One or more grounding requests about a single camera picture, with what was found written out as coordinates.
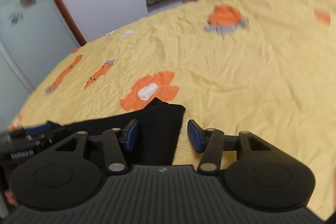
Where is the frosted glass wardrobe door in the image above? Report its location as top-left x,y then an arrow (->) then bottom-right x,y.
1,0 -> 79,130

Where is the black cloth garment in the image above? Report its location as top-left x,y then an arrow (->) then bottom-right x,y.
50,98 -> 186,165

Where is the person's left hand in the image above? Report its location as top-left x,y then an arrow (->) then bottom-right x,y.
4,189 -> 18,206

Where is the yellow carrot print bedspread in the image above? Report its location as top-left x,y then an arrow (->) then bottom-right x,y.
11,0 -> 335,218

